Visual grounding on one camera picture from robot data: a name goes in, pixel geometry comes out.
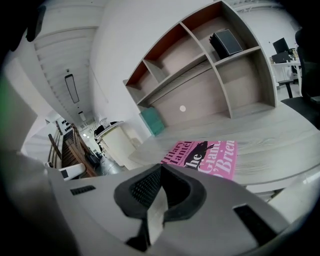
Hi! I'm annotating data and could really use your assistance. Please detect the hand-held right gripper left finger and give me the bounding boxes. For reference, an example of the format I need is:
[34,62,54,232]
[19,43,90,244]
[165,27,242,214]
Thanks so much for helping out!
[47,163,165,256]

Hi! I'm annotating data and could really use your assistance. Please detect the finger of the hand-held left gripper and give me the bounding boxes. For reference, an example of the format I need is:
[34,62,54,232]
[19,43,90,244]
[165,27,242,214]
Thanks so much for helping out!
[58,163,87,181]

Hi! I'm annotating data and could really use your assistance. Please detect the black speaker box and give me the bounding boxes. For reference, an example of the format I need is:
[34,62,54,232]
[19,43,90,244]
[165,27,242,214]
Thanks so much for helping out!
[209,28,243,58]

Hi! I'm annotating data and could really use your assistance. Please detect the long black ceiling lamp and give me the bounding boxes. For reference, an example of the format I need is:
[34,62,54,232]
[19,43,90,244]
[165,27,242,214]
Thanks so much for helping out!
[64,73,80,104]

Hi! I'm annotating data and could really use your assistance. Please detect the pink book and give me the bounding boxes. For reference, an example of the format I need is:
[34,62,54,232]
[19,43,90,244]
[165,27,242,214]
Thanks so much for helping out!
[161,139,238,181]

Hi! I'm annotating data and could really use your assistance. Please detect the teal book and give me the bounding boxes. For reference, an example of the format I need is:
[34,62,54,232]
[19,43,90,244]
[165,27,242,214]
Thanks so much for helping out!
[138,106,166,137]

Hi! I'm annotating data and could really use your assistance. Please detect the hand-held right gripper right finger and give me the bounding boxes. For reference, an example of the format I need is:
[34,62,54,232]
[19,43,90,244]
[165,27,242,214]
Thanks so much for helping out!
[149,163,291,256]

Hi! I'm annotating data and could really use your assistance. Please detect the black computer monitor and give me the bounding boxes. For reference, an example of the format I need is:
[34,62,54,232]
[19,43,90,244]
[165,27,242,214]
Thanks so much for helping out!
[272,37,289,55]

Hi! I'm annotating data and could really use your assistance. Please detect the wooden desk shelf unit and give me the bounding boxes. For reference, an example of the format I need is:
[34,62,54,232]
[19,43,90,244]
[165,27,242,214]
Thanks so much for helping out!
[122,0,279,137]

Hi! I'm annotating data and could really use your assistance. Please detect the white desk with black equipment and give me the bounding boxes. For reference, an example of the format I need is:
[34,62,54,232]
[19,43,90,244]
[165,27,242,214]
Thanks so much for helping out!
[269,53,302,98]

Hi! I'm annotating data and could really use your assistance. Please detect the black bag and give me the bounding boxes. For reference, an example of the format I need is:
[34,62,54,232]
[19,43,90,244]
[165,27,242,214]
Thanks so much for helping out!
[94,121,118,136]

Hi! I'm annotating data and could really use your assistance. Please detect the glass jar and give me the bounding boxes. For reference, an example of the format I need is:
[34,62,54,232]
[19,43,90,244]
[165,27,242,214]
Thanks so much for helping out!
[99,113,111,128]

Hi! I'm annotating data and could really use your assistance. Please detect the wooden staircase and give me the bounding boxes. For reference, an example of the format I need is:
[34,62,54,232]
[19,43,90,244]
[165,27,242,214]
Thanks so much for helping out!
[47,121,98,178]

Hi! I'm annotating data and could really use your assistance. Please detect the black office chair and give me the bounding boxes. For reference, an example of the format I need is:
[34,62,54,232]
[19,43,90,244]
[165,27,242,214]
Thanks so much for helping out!
[279,27,320,131]

